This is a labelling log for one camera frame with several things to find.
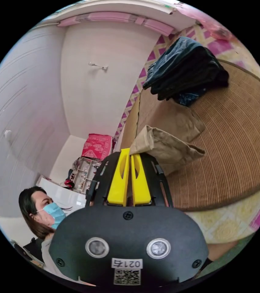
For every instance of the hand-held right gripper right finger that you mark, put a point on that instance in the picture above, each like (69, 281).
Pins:
(140, 187)

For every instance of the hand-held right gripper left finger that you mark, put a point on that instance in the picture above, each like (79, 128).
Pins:
(117, 183)

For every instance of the light brown pants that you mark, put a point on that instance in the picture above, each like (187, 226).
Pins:
(166, 146)

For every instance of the white shelf with red carton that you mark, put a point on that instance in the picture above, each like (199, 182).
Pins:
(91, 164)

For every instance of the person's body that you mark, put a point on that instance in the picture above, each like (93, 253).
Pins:
(40, 219)

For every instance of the bed with woven mat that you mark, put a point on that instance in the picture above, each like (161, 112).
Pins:
(230, 146)

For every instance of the pile of clothes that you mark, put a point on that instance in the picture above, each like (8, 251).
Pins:
(184, 71)

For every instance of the pink plastic bag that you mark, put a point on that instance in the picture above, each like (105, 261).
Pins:
(216, 28)

